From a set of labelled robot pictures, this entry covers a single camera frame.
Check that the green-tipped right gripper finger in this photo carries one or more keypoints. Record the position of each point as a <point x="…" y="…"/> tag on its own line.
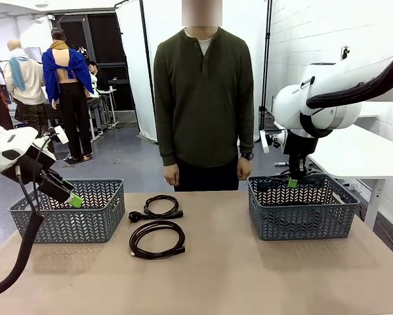
<point x="301" y="169"/>
<point x="293" y="174"/>

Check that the white backdrop screen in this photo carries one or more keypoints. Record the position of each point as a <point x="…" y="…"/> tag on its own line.
<point x="134" y="65"/>

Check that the person's left hand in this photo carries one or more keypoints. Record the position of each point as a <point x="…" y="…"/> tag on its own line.
<point x="244" y="170"/>

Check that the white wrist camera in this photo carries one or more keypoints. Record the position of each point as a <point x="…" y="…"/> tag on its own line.
<point x="265" y="141"/>
<point x="62" y="135"/>

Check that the seated person in background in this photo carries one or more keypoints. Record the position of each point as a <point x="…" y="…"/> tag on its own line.
<point x="99" y="77"/>

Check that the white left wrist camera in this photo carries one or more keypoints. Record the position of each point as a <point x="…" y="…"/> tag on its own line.
<point x="62" y="135"/>

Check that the gray plastic lattice basket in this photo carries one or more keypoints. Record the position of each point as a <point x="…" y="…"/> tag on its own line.
<point x="301" y="223"/>
<point x="84" y="223"/>

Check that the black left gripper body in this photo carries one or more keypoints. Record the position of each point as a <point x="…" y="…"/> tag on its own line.
<point x="32" y="170"/>

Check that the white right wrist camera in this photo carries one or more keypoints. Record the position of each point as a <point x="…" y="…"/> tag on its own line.
<point x="265" y="141"/>

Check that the mannequin with beige sweater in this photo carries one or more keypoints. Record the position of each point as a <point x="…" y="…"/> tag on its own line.
<point x="25" y="85"/>

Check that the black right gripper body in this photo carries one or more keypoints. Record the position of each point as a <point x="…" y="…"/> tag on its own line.
<point x="299" y="144"/>

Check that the white desk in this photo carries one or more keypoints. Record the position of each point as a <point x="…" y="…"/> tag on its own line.
<point x="363" y="151"/>

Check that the person's left forearm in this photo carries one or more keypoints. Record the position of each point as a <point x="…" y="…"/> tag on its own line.
<point x="247" y="131"/>

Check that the black wrist watch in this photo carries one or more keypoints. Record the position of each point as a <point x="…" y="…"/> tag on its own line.
<point x="247" y="156"/>

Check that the person's right hand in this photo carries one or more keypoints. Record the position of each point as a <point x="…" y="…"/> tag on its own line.
<point x="171" y="174"/>

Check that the mannequin with blue shirt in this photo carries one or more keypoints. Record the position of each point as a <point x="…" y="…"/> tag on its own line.
<point x="66" y="72"/>

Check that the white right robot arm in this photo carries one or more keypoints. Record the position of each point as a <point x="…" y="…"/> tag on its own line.
<point x="291" y="105"/>

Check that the wall mounted camera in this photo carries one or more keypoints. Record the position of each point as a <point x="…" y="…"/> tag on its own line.
<point x="345" y="52"/>

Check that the black light stand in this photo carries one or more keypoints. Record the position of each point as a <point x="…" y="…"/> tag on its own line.
<point x="267" y="33"/>

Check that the person in green henley sweater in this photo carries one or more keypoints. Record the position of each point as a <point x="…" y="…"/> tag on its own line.
<point x="202" y="98"/>

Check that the green-tipped left gripper finger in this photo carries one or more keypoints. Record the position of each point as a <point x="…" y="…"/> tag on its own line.
<point x="62" y="183"/>
<point x="73" y="200"/>

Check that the background work table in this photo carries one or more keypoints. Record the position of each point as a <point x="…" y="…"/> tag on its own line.
<point x="94" y="102"/>

